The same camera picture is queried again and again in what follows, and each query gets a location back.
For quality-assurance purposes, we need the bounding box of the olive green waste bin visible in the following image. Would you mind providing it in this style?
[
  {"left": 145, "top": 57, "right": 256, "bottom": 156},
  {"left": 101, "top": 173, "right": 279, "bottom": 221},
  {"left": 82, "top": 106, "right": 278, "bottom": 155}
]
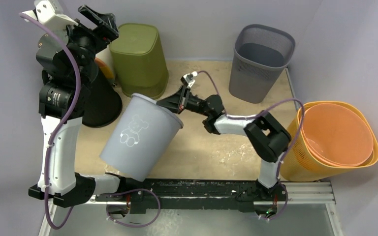
[{"left": 109, "top": 23, "right": 169, "bottom": 99}]

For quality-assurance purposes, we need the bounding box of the light grey smooth bucket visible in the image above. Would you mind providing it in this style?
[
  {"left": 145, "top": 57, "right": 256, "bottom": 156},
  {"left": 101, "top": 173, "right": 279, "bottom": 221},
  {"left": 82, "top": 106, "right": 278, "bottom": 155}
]
[{"left": 100, "top": 93, "right": 184, "bottom": 181}]

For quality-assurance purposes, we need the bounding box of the black ribbed waste bin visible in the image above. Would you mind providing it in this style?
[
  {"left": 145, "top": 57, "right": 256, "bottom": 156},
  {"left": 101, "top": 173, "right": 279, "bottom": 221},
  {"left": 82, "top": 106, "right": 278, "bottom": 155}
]
[{"left": 82, "top": 70, "right": 123, "bottom": 128}]

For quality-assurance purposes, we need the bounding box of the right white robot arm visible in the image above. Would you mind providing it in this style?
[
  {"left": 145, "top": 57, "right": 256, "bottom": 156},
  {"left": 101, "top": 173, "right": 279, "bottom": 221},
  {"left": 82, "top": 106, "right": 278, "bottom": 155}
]
[{"left": 156, "top": 87, "right": 291, "bottom": 189}]

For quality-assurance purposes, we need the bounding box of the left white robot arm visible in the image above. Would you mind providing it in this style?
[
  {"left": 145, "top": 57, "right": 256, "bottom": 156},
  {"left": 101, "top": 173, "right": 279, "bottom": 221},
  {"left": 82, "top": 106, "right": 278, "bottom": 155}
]
[{"left": 22, "top": 0, "right": 123, "bottom": 207}]

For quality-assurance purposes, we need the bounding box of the cream three-drawer mini cabinet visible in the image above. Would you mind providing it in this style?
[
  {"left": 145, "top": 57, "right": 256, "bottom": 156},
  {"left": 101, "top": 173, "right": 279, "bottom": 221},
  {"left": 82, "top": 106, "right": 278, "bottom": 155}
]
[{"left": 95, "top": 47, "right": 116, "bottom": 84}]

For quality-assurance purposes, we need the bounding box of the dark grey mesh bin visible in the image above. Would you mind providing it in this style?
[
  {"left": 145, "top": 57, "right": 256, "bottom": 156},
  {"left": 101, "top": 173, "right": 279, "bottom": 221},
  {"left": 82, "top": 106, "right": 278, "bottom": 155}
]
[{"left": 228, "top": 24, "right": 296, "bottom": 104}]

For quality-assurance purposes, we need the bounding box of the yellow mesh waste bin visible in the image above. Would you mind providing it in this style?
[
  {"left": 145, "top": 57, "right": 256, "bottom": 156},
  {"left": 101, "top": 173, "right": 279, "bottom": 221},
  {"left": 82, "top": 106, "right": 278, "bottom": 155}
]
[{"left": 280, "top": 101, "right": 378, "bottom": 182}]

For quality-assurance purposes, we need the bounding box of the orange smooth bucket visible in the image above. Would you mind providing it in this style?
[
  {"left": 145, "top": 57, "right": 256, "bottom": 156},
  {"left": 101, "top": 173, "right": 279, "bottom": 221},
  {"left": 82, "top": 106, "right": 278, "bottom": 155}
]
[{"left": 301, "top": 103, "right": 374, "bottom": 167}]

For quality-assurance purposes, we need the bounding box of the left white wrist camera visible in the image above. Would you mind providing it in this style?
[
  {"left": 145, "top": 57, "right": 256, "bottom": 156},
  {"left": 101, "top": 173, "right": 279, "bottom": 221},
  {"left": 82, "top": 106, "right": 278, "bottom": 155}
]
[{"left": 22, "top": 0, "right": 78, "bottom": 30}]

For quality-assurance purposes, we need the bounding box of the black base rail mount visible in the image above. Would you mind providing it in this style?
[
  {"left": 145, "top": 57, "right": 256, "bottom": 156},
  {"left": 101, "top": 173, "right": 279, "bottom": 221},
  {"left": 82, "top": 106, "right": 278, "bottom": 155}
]
[{"left": 95, "top": 177, "right": 287, "bottom": 214}]

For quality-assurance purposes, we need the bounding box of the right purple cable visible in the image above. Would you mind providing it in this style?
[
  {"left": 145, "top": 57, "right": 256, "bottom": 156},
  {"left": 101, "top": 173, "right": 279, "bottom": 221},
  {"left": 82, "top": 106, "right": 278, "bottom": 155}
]
[{"left": 192, "top": 70, "right": 306, "bottom": 222}]

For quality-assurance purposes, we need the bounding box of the aluminium frame rail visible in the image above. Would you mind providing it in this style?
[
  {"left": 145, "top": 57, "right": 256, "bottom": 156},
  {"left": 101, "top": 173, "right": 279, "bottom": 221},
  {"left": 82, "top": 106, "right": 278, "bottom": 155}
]
[{"left": 39, "top": 182, "right": 342, "bottom": 236}]

